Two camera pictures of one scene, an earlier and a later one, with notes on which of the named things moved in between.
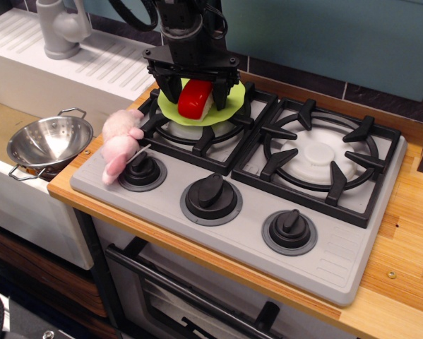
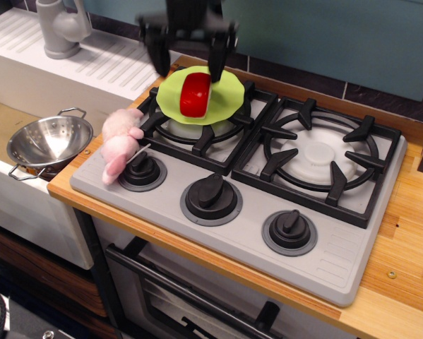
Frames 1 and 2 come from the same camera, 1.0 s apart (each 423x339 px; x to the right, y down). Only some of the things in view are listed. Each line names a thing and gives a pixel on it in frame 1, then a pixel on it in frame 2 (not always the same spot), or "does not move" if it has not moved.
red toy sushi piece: (195, 99) does not move
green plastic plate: (236, 98) does not move
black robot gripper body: (187, 52) → (188, 20)
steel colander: (39, 148) does not move
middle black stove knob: (210, 201) does not move
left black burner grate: (215, 147) does not move
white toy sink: (115, 66) does not move
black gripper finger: (171, 87) → (157, 42)
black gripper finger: (221, 91) → (218, 52)
